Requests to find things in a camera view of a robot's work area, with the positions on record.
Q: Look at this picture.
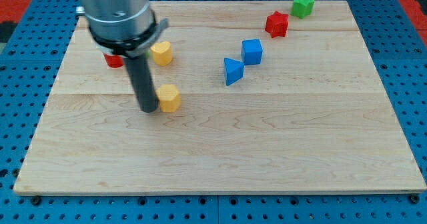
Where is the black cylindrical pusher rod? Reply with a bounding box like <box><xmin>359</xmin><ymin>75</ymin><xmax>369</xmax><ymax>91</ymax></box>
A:
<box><xmin>124</xmin><ymin>55</ymin><xmax>159</xmax><ymax>113</ymax></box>

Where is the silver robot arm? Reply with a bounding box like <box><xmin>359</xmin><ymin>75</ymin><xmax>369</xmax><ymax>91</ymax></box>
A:
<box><xmin>76</xmin><ymin>0</ymin><xmax>169</xmax><ymax>113</ymax></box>

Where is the red circle block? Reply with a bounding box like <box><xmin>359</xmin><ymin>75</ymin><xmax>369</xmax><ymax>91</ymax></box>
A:
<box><xmin>103</xmin><ymin>53</ymin><xmax>124</xmax><ymax>68</ymax></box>

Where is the yellow heart block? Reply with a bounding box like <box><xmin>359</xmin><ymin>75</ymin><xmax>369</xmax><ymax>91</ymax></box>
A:
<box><xmin>150</xmin><ymin>41</ymin><xmax>173</xmax><ymax>66</ymax></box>

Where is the yellow hexagon block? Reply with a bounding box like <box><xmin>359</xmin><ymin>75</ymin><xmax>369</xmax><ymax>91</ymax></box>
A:
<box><xmin>156</xmin><ymin>84</ymin><xmax>181</xmax><ymax>113</ymax></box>

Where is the blue triangle block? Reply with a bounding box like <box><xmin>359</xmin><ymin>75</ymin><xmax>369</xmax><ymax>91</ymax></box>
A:
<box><xmin>224</xmin><ymin>58</ymin><xmax>245</xmax><ymax>86</ymax></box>

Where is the blue cube block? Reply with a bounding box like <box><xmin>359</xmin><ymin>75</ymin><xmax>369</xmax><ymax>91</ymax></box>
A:
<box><xmin>241</xmin><ymin>39</ymin><xmax>263</xmax><ymax>65</ymax></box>

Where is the wooden board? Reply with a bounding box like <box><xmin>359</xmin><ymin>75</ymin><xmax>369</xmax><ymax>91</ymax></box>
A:
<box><xmin>14</xmin><ymin>1</ymin><xmax>426</xmax><ymax>196</ymax></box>

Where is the red star block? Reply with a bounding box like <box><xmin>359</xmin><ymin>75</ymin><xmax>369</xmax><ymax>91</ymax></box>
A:
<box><xmin>265</xmin><ymin>11</ymin><xmax>289</xmax><ymax>38</ymax></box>

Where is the green star block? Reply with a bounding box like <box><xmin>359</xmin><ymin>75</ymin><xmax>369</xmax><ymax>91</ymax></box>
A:
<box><xmin>291</xmin><ymin>0</ymin><xmax>315</xmax><ymax>19</ymax></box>

